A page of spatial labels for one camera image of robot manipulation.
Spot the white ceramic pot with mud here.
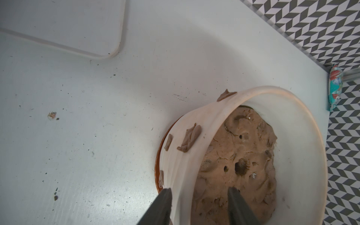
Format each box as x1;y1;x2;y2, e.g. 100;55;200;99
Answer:
155;86;327;225

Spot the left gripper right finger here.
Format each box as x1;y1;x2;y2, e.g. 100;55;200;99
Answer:
227;187;261;225

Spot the teal snack packet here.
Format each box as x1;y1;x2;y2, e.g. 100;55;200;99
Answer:
328;64;343;112

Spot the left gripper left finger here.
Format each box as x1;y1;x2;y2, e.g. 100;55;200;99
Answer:
137;188;172;225

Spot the terracotta saucer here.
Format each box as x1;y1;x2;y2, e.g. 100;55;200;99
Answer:
154;116;183;194

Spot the white cutting board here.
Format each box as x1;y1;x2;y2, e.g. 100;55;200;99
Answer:
1;0;126;59

